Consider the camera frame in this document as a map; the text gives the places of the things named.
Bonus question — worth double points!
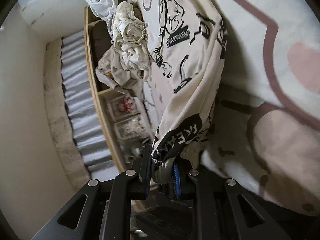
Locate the wooden bedside shelf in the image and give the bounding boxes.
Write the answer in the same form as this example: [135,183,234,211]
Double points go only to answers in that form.
[84,6,155,205]

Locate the white crumpled garment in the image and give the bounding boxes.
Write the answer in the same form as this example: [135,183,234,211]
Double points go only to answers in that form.
[70,0,119,30]

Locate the clear storage boxes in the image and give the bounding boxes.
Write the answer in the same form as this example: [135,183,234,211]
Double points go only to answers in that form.
[114,116,150,140]

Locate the plain beige crumpled garment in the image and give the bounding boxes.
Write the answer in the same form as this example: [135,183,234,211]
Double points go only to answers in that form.
[95,47,150,98]

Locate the white pleated curtain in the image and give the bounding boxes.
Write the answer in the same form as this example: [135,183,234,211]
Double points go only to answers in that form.
[61,30,128,178]

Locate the cream printed crumpled garment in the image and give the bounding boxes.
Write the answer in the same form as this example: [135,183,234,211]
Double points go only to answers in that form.
[110,1,152,82]

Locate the framed picture red flowers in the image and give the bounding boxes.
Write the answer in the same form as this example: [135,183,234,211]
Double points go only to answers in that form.
[106,96,142,120]

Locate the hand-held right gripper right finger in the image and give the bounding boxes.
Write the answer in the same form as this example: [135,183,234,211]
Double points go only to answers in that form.
[170,162,292,240]

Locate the beige curtain valance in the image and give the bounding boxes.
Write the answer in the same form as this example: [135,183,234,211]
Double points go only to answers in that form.
[44,40,92,189]

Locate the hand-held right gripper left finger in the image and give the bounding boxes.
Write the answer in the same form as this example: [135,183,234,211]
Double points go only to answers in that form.
[32,145,153,240]

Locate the pink bear print blanket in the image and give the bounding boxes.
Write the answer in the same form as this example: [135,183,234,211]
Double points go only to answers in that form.
[132,0,320,215]

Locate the cream bear print garment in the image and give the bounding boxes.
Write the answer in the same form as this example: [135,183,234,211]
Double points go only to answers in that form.
[147,0,228,184]

